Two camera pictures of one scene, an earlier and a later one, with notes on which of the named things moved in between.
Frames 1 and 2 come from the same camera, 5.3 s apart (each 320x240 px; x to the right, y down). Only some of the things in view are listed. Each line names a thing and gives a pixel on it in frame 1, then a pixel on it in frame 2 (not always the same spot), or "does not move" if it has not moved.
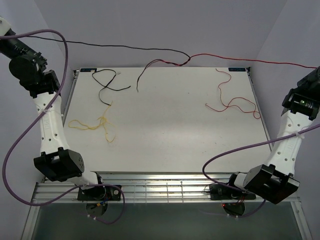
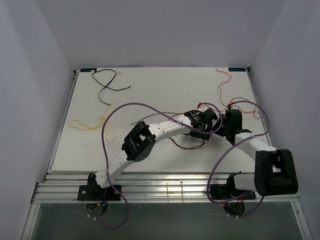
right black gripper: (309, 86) to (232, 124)
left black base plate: (101, 193) does not move
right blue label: (237, 69) does not move
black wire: (145, 65) to (164, 112)
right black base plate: (219, 192) does not move
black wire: (106, 85) does not move
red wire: (230, 102) does not move
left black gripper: (2, 39) to (200, 135)
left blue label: (88, 69) does not move
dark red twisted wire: (236, 59) to (191, 148)
